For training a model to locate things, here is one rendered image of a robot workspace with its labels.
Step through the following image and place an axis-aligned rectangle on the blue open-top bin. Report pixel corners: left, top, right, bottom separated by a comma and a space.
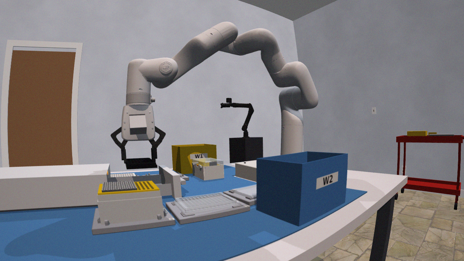
256, 152, 348, 226

